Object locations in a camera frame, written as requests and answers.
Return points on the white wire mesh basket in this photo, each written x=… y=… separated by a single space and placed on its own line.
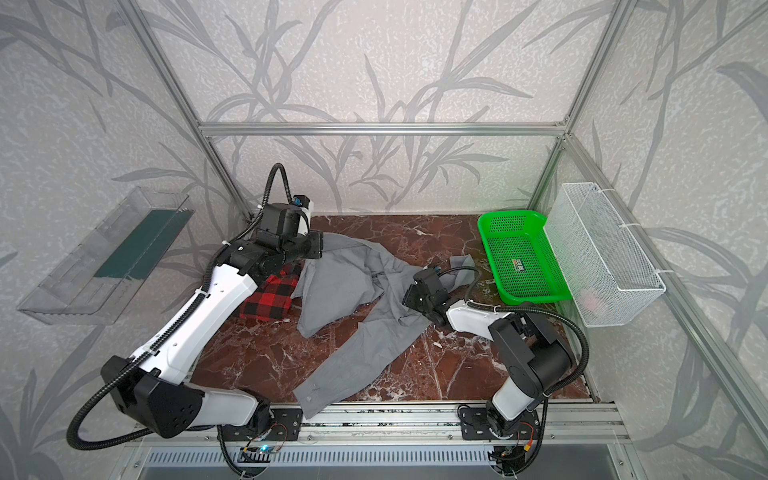
x=596 y=248

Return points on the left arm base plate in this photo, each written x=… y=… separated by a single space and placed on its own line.
x=285 y=426

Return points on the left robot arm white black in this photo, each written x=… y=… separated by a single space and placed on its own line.
x=151 y=384

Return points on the pink object in wire basket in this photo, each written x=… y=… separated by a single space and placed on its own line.
x=591 y=301

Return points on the clear acrylic wall shelf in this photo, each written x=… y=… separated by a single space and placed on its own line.
x=95 y=282

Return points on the aluminium frame horizontal bar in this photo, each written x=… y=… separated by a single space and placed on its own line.
x=218 y=129

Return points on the green plastic basket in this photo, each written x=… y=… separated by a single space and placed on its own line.
x=519 y=234

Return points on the red black plaid shirt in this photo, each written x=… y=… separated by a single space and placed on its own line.
x=272 y=301

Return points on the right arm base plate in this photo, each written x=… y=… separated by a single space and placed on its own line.
x=486 y=423

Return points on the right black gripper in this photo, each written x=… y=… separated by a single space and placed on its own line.
x=417 y=294

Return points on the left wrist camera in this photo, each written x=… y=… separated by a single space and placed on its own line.
x=305 y=204

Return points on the aluminium mounting rail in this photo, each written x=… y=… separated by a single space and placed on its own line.
x=438 y=423

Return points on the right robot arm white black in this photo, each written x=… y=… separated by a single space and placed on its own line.
x=537 y=359

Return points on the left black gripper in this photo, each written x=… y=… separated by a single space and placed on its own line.
x=312 y=245

